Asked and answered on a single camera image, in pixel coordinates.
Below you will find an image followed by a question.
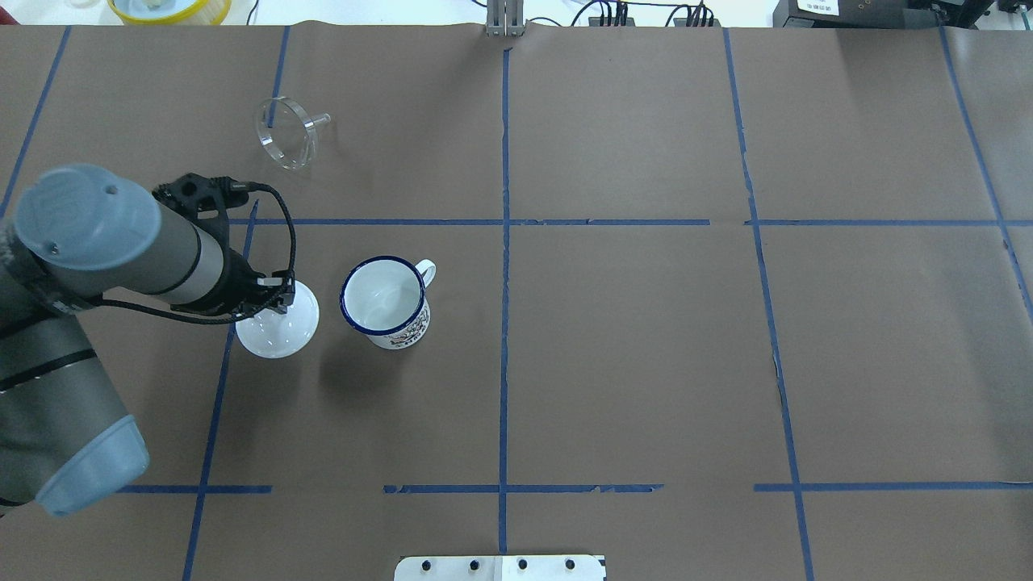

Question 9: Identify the black box with label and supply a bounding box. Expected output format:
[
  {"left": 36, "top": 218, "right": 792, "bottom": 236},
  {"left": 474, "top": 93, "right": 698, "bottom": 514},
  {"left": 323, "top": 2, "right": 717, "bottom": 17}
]
[{"left": 772, "top": 1, "right": 940, "bottom": 30}]

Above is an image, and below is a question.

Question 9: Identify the aluminium frame post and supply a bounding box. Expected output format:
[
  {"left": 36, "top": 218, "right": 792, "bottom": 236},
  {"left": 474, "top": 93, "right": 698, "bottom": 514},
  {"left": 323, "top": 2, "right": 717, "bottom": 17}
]
[{"left": 481, "top": 0, "right": 526, "bottom": 38}]

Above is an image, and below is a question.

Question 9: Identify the yellow white round container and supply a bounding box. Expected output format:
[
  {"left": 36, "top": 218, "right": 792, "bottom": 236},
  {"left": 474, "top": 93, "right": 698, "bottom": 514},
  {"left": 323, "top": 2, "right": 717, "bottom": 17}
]
[{"left": 107, "top": 1, "right": 233, "bottom": 26}]

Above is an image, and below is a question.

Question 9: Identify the far black camera cable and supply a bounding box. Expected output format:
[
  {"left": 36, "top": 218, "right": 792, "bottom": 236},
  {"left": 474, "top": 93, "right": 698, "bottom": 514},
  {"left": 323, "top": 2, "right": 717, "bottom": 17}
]
[{"left": 89, "top": 182, "right": 298, "bottom": 325}]

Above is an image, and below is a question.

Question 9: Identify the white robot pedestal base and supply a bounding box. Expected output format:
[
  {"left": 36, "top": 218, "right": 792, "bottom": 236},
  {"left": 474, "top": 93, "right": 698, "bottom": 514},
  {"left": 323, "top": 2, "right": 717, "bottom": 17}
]
[{"left": 392, "top": 554, "right": 608, "bottom": 580}]

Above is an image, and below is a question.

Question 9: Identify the white enamel mug blue rim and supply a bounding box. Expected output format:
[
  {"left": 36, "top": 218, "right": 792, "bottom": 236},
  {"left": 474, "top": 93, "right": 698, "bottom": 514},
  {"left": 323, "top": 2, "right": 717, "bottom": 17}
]
[{"left": 339, "top": 255, "right": 437, "bottom": 350}]

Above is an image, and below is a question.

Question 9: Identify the clear plastic funnel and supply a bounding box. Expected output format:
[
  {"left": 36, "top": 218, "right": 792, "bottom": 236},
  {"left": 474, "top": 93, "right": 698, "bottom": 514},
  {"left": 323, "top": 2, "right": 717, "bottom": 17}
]
[{"left": 253, "top": 96, "right": 332, "bottom": 172}]

